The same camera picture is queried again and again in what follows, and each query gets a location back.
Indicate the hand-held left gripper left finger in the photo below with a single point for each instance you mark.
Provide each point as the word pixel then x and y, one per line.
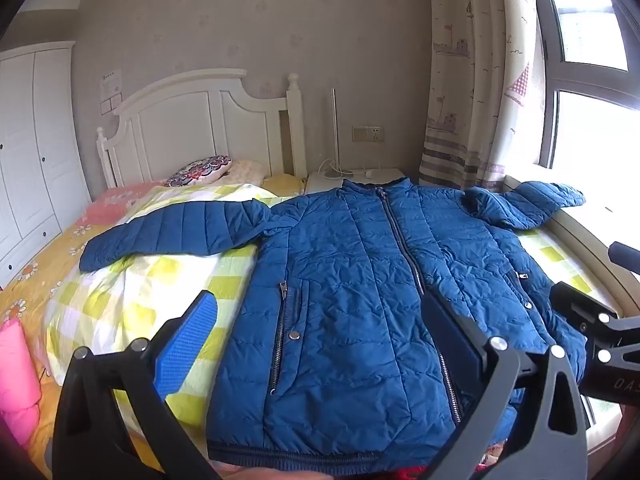
pixel 187 340

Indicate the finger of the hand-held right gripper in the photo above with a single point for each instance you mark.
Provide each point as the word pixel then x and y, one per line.
pixel 585 310
pixel 625 257

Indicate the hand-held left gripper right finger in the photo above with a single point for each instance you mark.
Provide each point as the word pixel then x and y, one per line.
pixel 452 340

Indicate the blue puffer jacket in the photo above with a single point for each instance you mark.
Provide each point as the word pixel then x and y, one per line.
pixel 350 280

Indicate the window sill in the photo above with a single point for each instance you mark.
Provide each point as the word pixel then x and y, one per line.
pixel 595 230

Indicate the yellow white checkered blanket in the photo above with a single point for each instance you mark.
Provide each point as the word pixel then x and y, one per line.
pixel 165 280

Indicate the red cloth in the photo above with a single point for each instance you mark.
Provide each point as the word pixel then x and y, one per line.
pixel 435 472

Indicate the window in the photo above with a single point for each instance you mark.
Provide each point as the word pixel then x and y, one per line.
pixel 590 110

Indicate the orange floral bedsheet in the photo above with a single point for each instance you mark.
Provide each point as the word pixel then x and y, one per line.
pixel 45 255

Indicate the patterned pillow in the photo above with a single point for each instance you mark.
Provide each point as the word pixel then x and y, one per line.
pixel 197 170

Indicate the pink cloth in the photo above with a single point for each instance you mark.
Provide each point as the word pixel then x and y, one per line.
pixel 17 380

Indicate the pale yellow pillow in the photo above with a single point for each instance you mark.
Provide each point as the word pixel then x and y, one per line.
pixel 247 171

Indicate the yellow cloth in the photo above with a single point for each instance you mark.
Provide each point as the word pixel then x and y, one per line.
pixel 282 182

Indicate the white nightstand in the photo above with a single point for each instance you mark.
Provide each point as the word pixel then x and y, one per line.
pixel 325 182

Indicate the white bed headboard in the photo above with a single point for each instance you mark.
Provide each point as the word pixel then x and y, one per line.
pixel 200 125

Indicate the printed curtain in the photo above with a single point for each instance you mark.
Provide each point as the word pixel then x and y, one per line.
pixel 465 85

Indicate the white floor lamp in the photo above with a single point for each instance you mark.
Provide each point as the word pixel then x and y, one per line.
pixel 334 130

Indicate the white wardrobe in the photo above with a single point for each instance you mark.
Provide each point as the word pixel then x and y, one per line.
pixel 35 150

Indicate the wall socket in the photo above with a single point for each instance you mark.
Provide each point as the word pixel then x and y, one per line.
pixel 368 134

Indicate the wall switch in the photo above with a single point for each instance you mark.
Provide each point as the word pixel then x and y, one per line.
pixel 111 105

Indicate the paper wall notice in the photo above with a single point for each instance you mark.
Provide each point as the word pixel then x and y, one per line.
pixel 112 83

